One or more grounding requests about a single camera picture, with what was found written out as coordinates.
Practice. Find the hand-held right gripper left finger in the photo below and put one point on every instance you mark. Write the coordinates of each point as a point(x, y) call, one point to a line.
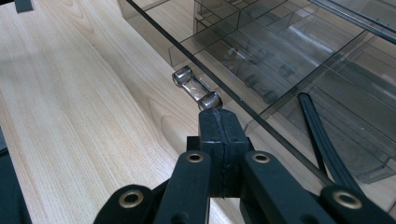
point(213, 133)

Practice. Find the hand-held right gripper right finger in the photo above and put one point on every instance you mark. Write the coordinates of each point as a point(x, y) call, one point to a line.
point(235, 137)

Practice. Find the black ridged strip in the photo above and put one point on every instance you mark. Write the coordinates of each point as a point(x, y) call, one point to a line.
point(323, 140)

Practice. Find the dark blurred object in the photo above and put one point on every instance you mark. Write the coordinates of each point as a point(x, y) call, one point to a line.
point(11, 193)

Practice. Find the smoky transparent drawer cabinet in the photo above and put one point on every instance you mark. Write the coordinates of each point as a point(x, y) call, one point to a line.
point(199, 90)

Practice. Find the small dark flat object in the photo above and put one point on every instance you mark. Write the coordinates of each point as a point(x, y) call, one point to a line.
point(23, 5)

